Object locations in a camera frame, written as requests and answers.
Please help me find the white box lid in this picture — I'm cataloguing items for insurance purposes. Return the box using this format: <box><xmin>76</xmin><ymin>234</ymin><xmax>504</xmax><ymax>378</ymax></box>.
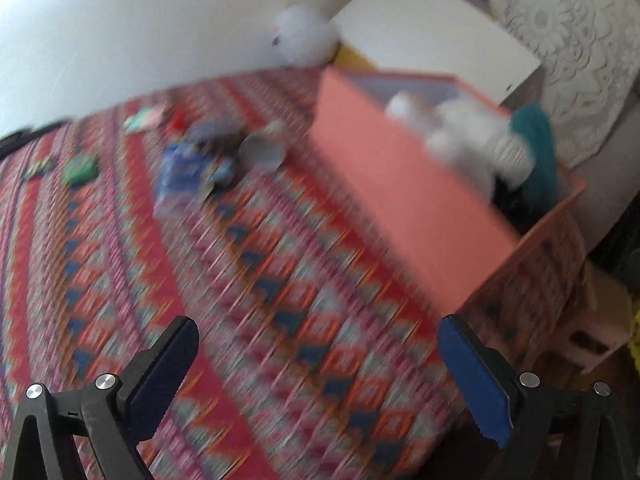
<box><xmin>332</xmin><ymin>0</ymin><xmax>544</xmax><ymax>108</ymax></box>

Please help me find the orange storage box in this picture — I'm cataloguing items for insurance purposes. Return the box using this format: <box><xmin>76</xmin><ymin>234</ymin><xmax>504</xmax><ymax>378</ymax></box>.
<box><xmin>309</xmin><ymin>66</ymin><xmax>586</xmax><ymax>316</ymax></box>

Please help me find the white lace pillow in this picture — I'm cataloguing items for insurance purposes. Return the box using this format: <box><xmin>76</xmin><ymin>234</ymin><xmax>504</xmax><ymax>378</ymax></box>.
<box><xmin>489</xmin><ymin>0</ymin><xmax>639</xmax><ymax>167</ymax></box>

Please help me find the red patterned tablecloth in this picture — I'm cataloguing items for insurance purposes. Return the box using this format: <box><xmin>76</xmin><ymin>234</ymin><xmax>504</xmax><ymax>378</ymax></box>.
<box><xmin>0</xmin><ymin>66</ymin><xmax>589</xmax><ymax>480</ymax></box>

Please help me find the blue battery blister pack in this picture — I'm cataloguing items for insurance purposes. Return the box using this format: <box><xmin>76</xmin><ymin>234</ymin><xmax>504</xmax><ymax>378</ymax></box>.
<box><xmin>154</xmin><ymin>143</ymin><xmax>240</xmax><ymax>218</ymax></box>

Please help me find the white fluffy ball toy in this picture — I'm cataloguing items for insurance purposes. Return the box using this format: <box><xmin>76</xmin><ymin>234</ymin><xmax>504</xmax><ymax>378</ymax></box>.
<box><xmin>271</xmin><ymin>6</ymin><xmax>340</xmax><ymax>68</ymax></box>

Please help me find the pastel small packet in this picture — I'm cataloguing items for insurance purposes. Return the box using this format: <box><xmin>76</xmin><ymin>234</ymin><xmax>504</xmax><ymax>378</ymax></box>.
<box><xmin>122</xmin><ymin>105</ymin><xmax>167</xmax><ymax>134</ymax></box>

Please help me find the white plush toy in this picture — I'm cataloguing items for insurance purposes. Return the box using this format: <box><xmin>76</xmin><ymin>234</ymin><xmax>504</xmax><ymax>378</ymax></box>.
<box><xmin>385</xmin><ymin>90</ymin><xmax>535</xmax><ymax>200</ymax></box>

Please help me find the red small object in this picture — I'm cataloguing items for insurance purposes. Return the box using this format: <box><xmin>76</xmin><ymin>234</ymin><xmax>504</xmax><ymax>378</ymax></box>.
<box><xmin>167</xmin><ymin>110</ymin><xmax>190</xmax><ymax>134</ymax></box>

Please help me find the teal plush item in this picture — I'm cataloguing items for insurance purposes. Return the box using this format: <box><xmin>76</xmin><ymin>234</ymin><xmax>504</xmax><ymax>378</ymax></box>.
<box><xmin>510</xmin><ymin>104</ymin><xmax>559</xmax><ymax>214</ymax></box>

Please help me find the silver round tin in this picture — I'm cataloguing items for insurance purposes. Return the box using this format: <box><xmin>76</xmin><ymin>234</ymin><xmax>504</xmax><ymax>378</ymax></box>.
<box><xmin>239</xmin><ymin>120</ymin><xmax>288</xmax><ymax>171</ymax></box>

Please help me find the green small packet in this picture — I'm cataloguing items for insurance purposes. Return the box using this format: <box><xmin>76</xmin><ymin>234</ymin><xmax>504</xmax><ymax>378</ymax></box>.
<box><xmin>62</xmin><ymin>154</ymin><xmax>100</xmax><ymax>186</ymax></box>

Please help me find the dark flat small item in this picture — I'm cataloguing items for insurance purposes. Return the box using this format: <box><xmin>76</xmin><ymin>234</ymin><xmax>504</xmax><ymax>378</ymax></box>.
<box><xmin>23</xmin><ymin>156</ymin><xmax>56</xmax><ymax>181</ymax></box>

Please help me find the beige sofa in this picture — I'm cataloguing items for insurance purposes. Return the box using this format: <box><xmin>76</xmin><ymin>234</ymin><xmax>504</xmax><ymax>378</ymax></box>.
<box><xmin>469</xmin><ymin>0</ymin><xmax>639</xmax><ymax>248</ymax></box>

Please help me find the yellow item behind box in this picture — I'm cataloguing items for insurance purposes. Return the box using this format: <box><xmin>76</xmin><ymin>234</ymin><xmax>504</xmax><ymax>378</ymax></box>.
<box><xmin>332</xmin><ymin>44</ymin><xmax>378</xmax><ymax>70</ymax></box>

